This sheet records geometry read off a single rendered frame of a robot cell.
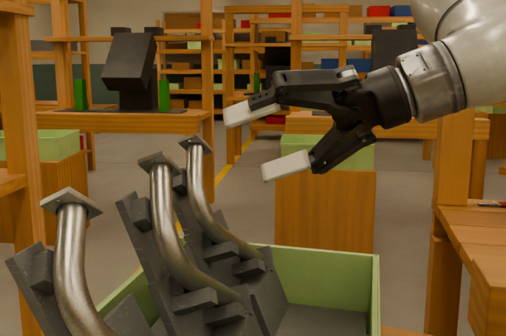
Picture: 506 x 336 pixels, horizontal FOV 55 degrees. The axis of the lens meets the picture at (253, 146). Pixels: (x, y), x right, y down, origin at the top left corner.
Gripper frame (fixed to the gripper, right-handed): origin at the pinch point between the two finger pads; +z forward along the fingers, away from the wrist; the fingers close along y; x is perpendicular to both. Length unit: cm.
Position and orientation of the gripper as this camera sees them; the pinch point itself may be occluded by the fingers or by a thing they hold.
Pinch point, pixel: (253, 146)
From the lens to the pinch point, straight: 63.9
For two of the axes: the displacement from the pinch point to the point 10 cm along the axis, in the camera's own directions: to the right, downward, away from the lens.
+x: 1.5, 7.8, -6.1
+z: -9.2, 3.3, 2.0
